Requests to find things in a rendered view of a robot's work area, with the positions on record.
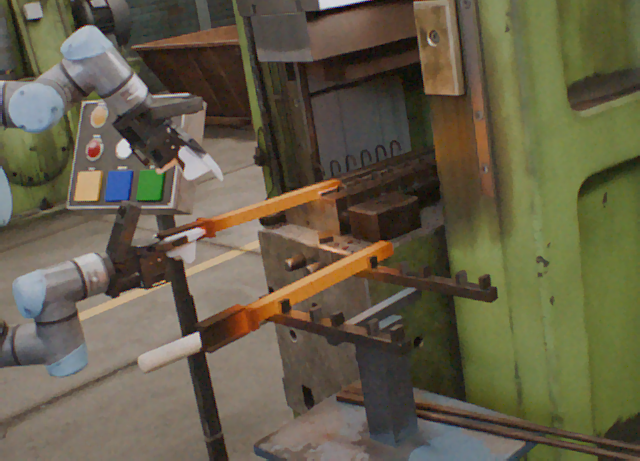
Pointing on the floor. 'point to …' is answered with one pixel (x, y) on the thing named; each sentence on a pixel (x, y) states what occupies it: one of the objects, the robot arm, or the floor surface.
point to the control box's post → (193, 353)
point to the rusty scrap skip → (204, 72)
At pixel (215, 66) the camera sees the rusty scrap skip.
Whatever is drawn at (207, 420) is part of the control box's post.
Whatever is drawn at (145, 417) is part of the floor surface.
